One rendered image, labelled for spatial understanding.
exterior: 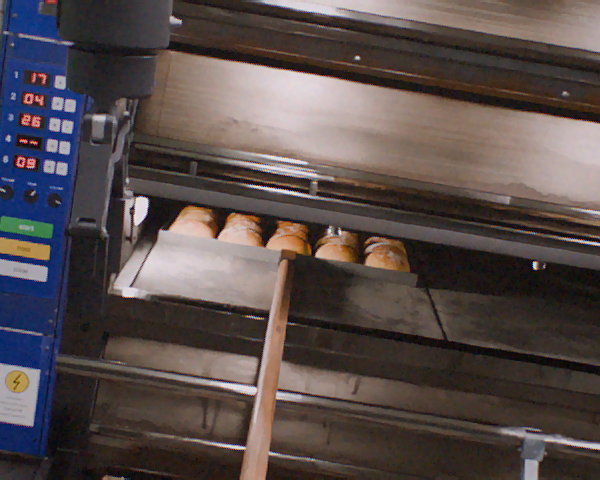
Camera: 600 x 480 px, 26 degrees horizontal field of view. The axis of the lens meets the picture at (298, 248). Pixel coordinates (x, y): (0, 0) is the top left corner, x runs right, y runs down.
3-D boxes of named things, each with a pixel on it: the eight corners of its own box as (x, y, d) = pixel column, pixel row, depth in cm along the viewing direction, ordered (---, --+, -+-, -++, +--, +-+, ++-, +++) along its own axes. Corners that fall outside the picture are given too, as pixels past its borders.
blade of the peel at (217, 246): (415, 287, 274) (418, 274, 274) (157, 242, 274) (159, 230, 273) (406, 250, 309) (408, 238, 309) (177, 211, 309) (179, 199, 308)
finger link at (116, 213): (92, 196, 119) (93, 195, 120) (87, 270, 121) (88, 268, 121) (125, 200, 119) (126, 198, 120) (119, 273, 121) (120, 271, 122)
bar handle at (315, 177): (129, 176, 214) (130, 176, 215) (328, 210, 215) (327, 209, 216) (135, 141, 214) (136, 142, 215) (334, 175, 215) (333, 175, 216)
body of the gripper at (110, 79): (75, 36, 113) (68, 142, 115) (60, 46, 105) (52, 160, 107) (162, 46, 114) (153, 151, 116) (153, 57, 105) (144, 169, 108)
